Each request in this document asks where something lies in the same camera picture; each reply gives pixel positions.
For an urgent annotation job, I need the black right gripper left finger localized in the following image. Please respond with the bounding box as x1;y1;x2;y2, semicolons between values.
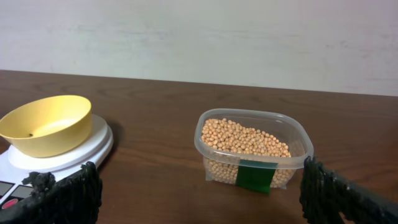
1;162;103;224

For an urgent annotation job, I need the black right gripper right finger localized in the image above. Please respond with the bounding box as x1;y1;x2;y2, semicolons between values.
299;156;397;224

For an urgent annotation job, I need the white digital kitchen scale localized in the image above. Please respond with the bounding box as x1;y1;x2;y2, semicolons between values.
1;115;114;209

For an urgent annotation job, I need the yellow plastic bowl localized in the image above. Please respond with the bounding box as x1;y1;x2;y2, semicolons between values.
1;95;92;158

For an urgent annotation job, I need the green tape label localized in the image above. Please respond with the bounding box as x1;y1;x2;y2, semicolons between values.
235;159;277;194

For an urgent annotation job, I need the clear plastic container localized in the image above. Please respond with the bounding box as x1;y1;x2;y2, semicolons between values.
194;108;314;194

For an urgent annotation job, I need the soybeans pile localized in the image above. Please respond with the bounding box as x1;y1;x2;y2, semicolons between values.
201;118;292;184

